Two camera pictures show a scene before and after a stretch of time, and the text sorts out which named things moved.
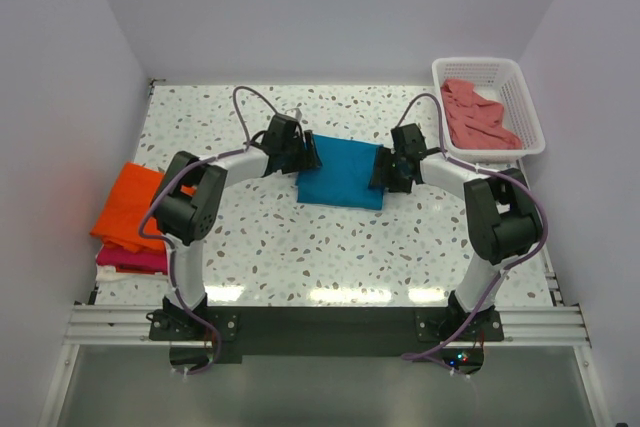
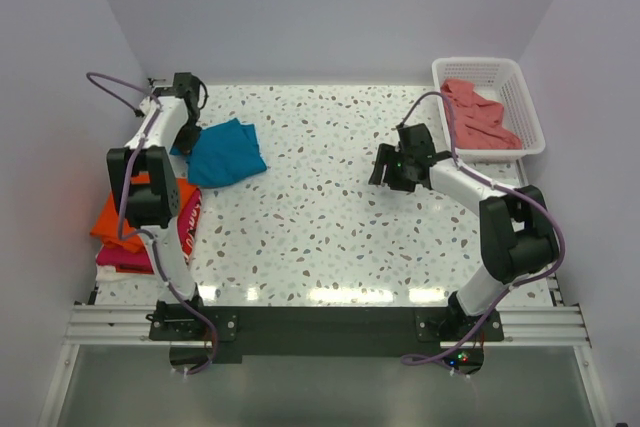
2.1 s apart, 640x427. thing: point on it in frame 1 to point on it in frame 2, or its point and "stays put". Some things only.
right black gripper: [382, 159] stays put
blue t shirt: [347, 171] to [224, 153]
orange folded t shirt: [120, 218] stays put
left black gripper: [308, 159] to [187, 145]
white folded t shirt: [107, 273] stays put
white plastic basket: [487, 111] stays put
